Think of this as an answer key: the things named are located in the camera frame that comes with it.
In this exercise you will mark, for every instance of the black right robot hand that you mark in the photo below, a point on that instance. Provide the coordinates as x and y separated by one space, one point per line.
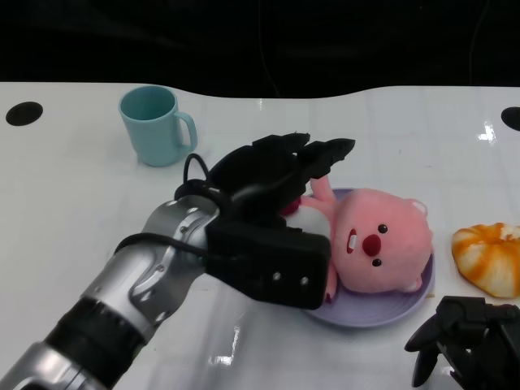
479 325

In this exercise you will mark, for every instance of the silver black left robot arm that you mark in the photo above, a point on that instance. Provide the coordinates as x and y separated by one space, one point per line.
122 292

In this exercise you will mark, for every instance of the teal plastic mug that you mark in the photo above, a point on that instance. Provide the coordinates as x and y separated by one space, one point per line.
150 134

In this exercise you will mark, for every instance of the orange white bread toy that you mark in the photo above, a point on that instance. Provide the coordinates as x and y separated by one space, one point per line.
487 260

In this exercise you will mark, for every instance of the pink plush beaver doll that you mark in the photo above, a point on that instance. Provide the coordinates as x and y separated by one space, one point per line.
378 243

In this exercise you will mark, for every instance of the purple plastic plate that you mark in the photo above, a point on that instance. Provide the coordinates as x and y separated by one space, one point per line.
365 313

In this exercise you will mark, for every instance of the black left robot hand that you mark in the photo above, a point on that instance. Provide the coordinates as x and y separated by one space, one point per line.
260 174

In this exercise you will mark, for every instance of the black backdrop cloth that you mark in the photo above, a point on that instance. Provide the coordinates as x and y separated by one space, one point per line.
162 40

